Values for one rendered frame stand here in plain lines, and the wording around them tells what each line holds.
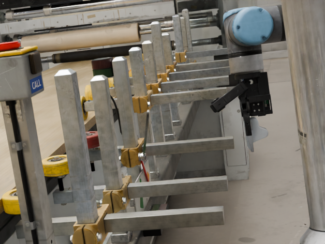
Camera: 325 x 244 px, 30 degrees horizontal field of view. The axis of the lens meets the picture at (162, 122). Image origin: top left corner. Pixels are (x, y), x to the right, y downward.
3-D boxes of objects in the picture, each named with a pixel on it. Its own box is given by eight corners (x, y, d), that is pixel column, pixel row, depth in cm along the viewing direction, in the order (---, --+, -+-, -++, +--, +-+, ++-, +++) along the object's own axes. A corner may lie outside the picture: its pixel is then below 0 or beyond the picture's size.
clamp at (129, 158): (147, 153, 179) (144, 137, 178) (139, 167, 166) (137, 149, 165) (128, 155, 180) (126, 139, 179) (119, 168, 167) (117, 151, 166)
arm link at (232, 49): (224, 9, 156) (219, 13, 166) (230, 57, 157) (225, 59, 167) (260, 4, 156) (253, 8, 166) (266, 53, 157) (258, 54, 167)
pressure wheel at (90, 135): (109, 165, 180) (103, 128, 178) (103, 174, 173) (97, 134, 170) (83, 167, 181) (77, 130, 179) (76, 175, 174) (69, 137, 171)
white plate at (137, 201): (153, 191, 182) (149, 159, 180) (139, 224, 157) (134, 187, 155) (151, 191, 182) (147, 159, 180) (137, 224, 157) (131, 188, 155)
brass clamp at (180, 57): (188, 58, 322) (187, 49, 321) (186, 62, 309) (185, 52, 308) (177, 60, 323) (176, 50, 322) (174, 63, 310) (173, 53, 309)
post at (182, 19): (194, 101, 345) (184, 16, 335) (194, 102, 341) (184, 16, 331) (188, 101, 345) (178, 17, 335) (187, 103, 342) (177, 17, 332)
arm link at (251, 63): (228, 58, 159) (228, 58, 168) (231, 76, 159) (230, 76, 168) (263, 53, 158) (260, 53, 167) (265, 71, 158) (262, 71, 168)
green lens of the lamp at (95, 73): (117, 73, 169) (116, 65, 168) (112, 76, 163) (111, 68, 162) (96, 75, 170) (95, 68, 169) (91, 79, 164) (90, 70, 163)
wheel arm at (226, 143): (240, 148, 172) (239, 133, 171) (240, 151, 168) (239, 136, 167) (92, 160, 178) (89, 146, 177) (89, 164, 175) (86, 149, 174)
